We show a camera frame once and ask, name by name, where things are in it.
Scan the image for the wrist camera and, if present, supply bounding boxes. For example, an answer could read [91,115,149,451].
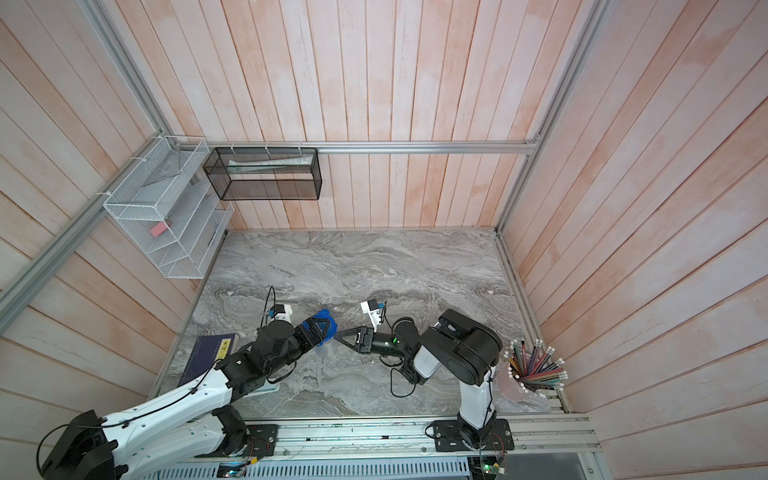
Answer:
[266,303,293,323]
[360,299,385,332]

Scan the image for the clear plastic container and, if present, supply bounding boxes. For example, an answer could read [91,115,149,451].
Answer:
[313,340,344,361]

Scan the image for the blue container lid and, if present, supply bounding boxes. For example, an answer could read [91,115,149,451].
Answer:
[302,309,337,348]

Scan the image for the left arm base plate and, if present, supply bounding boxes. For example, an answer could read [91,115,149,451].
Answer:
[198,424,279,459]

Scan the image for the pencil holder with pencils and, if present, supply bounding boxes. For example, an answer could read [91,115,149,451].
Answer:
[496,338,569,402]

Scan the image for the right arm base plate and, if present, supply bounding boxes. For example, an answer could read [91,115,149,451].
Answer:
[425,418,515,453]

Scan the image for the aluminium frame bar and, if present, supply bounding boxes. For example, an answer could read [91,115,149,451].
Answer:
[207,140,538,155]

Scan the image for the black wire mesh basket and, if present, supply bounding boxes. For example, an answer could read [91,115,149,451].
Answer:
[203,146,323,201]

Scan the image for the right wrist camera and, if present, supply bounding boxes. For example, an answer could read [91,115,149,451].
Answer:
[360,299,385,332]

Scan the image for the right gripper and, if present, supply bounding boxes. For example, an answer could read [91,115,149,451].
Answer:
[339,330,413,362]

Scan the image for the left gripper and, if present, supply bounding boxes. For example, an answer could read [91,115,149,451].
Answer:
[266,317,332,377]

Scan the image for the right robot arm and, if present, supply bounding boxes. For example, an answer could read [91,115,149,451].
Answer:
[335,309,512,452]

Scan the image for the dark blue book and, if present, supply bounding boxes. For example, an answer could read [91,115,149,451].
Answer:
[178,333,239,386]

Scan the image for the white wire mesh shelf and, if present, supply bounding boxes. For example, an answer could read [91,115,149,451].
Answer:
[104,135,234,280]

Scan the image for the pink eraser block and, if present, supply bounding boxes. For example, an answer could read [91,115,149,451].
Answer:
[149,221,169,238]

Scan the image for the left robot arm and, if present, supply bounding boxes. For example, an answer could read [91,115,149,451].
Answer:
[36,310,337,479]

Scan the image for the aluminium front rail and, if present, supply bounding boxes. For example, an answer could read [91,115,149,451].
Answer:
[105,414,600,465]

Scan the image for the light teal case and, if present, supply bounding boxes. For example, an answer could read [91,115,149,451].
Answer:
[246,383,280,398]

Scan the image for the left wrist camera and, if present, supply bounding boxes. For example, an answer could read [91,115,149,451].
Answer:
[266,303,293,323]

